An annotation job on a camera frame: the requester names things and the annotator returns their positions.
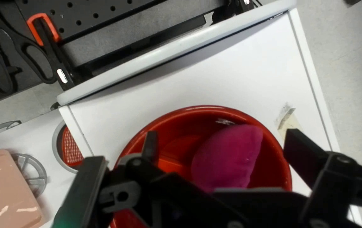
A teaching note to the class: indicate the grey toy stove burner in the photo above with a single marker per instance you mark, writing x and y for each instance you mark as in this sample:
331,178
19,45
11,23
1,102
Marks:
35,173

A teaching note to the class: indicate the pink plastic tray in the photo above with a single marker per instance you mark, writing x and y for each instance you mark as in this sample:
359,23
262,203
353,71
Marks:
3,190

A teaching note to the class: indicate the black work table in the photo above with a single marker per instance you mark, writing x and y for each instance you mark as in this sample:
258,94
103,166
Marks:
117,42

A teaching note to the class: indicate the pink beetroot plushie green leaves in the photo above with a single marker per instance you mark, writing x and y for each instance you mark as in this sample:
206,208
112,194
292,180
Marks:
226,160

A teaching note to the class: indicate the white toy kitchen cabinet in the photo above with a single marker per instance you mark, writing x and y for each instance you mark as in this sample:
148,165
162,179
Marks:
231,71

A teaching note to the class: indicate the white toy kitchen counter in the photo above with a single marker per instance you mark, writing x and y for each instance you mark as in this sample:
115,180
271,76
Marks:
41,140

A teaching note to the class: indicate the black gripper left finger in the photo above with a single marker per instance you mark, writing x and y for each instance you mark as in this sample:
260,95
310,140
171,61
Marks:
79,190

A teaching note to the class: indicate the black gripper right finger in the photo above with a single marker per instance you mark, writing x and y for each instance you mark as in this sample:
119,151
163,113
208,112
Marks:
302,156

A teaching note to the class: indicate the beige tape patch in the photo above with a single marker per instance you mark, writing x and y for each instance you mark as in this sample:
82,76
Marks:
286,117

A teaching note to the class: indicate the red plastic bowl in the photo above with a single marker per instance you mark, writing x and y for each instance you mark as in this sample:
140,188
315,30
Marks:
176,127

